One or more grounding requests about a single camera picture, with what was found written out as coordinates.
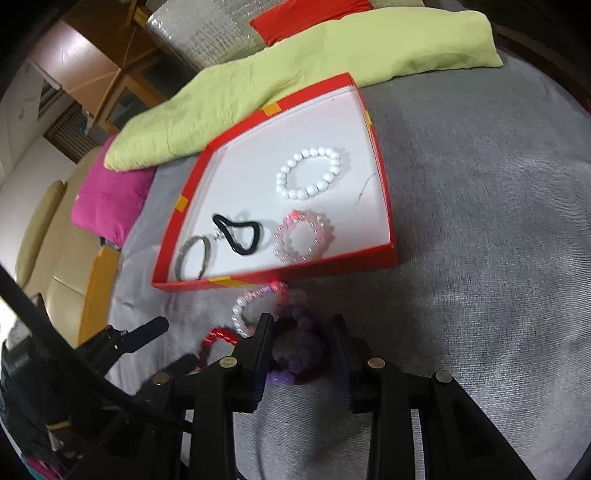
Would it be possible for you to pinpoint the wooden cabinet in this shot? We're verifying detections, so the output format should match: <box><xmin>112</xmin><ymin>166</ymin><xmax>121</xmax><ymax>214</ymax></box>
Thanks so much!
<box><xmin>28</xmin><ymin>0</ymin><xmax>205</xmax><ymax>136</ymax></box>

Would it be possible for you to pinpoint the pink pillow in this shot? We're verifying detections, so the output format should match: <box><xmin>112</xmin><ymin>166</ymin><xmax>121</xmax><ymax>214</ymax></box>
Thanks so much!
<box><xmin>71</xmin><ymin>134</ymin><xmax>156</xmax><ymax>248</ymax></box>

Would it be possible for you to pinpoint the red bead bracelet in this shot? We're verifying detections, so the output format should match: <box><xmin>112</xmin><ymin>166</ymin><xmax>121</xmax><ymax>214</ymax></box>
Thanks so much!
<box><xmin>196</xmin><ymin>326</ymin><xmax>243</xmax><ymax>373</ymax></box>

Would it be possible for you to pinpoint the thin dark string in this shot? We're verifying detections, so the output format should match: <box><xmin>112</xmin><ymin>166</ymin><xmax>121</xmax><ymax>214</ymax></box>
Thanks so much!
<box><xmin>355</xmin><ymin>172</ymin><xmax>378</xmax><ymax>205</ymax></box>

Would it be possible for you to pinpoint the light green blanket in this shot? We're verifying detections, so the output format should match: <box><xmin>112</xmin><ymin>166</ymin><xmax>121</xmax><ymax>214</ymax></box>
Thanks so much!
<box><xmin>103</xmin><ymin>6</ymin><xmax>504</xmax><ymax>173</ymax></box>

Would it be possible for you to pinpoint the dark slatted grille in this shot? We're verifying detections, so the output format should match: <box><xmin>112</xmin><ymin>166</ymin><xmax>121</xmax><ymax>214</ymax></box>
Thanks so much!
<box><xmin>43</xmin><ymin>102</ymin><xmax>100</xmax><ymax>163</ymax></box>

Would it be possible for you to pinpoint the silver bubble wrap bundle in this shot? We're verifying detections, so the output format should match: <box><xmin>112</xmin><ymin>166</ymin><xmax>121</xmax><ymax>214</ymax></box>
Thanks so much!
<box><xmin>146</xmin><ymin>0</ymin><xmax>267</xmax><ymax>71</ymax></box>

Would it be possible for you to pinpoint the white and pink pearl bracelet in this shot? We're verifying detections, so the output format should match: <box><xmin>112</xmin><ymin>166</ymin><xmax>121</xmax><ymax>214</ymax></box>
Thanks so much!
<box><xmin>232</xmin><ymin>281</ymin><xmax>290</xmax><ymax>339</ymax></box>

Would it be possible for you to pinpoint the red box with white inside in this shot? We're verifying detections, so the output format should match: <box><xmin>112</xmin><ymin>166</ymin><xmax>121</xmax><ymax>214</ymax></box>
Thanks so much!
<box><xmin>151</xmin><ymin>72</ymin><xmax>399</xmax><ymax>294</ymax></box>

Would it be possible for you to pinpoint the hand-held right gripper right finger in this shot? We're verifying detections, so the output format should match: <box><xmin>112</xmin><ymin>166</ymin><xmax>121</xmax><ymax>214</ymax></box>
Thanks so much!
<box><xmin>329</xmin><ymin>314</ymin><xmax>537</xmax><ymax>480</ymax></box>

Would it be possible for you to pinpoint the beige sofa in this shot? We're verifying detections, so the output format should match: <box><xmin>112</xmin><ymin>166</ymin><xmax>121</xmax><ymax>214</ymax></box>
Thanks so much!
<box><xmin>14</xmin><ymin>145</ymin><xmax>117</xmax><ymax>344</ymax></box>

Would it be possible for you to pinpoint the white bead bracelet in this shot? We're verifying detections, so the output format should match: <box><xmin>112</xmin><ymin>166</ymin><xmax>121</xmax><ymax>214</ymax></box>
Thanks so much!
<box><xmin>276</xmin><ymin>147</ymin><xmax>343</xmax><ymax>200</ymax></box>

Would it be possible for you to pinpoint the black hair tie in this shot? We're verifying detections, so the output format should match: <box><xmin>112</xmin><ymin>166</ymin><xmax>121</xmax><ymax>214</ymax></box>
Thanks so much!
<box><xmin>213</xmin><ymin>213</ymin><xmax>262</xmax><ymax>255</ymax></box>

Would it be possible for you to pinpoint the purple bead bracelet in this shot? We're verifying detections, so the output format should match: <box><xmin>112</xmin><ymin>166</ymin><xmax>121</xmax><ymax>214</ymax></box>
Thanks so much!
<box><xmin>265</xmin><ymin>305</ymin><xmax>334</xmax><ymax>387</ymax></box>

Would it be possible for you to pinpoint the grey blanket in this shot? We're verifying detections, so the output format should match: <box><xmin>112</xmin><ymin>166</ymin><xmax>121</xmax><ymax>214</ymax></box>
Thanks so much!
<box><xmin>79</xmin><ymin>45</ymin><xmax>591</xmax><ymax>480</ymax></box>

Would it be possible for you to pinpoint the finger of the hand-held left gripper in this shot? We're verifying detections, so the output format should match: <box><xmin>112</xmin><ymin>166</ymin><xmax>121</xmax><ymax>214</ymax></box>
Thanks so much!
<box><xmin>76</xmin><ymin>316</ymin><xmax>169</xmax><ymax>361</ymax></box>
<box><xmin>131</xmin><ymin>354</ymin><xmax>198</xmax><ymax>398</ymax></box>

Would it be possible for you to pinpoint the pink bead bracelet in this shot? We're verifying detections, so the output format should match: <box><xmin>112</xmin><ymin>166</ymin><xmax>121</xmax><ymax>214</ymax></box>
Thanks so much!
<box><xmin>272</xmin><ymin>210</ymin><xmax>336</xmax><ymax>265</ymax></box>

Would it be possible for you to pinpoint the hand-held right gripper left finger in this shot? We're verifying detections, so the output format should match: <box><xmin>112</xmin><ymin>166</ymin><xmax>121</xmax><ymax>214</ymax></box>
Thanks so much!
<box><xmin>107</xmin><ymin>313</ymin><xmax>278</xmax><ymax>480</ymax></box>

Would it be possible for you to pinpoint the silver bangle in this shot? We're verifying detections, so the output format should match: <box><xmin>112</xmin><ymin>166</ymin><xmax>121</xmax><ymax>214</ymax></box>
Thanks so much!
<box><xmin>177</xmin><ymin>235</ymin><xmax>216</xmax><ymax>282</ymax></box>

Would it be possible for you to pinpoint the red pillow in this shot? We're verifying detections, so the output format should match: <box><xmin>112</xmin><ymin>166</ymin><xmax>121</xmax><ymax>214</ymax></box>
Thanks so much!
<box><xmin>249</xmin><ymin>0</ymin><xmax>375</xmax><ymax>47</ymax></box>

